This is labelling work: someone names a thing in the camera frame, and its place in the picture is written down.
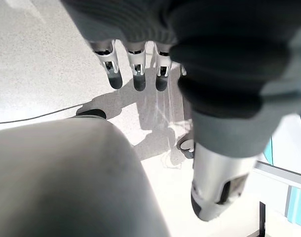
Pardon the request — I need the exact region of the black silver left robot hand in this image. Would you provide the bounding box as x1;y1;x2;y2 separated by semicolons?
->
60;0;301;222

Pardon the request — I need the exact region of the black left robot foot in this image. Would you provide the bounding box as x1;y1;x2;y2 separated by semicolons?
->
75;109;108;121

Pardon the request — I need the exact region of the white medical cart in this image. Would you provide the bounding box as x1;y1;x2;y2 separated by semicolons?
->
250;76;301;237

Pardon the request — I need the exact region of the thin black floor cable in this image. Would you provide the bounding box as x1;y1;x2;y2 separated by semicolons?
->
0;104;85;124

